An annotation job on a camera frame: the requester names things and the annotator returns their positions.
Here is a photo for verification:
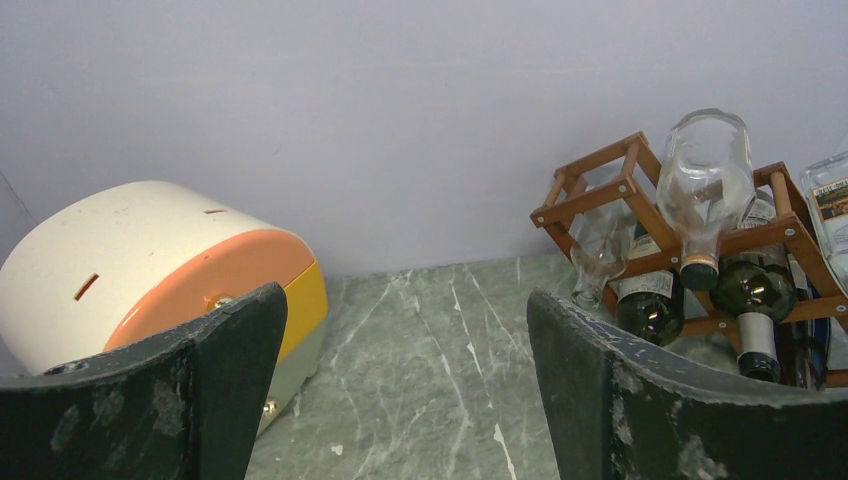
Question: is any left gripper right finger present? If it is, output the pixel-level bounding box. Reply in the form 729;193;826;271
526;288;847;479

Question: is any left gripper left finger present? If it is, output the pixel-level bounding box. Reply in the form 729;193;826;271
1;282;288;479

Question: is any blue glass bottle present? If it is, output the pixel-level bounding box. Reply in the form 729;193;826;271
775;317;832;392

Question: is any round clear glass bottle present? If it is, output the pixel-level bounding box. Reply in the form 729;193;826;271
656;108;755;291

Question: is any square clear whisky bottle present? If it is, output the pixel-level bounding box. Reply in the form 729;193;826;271
800;146;847;295

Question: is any green wine bottle black cap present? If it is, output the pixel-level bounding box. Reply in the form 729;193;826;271
616;221;686;348

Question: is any green wine bottle silver cap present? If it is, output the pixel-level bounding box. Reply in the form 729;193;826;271
708;188;799;384

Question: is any wooden wine rack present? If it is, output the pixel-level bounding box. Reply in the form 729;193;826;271
529;131;848;390

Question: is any white orange bread box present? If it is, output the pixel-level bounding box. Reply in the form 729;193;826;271
1;180;328;428

